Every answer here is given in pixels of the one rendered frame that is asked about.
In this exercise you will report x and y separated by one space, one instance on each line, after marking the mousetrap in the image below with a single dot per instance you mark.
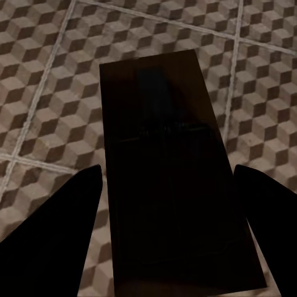
177 226

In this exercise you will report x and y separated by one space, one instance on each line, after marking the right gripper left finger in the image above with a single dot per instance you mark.
45 255

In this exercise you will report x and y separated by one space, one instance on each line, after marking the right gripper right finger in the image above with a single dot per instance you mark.
271 211

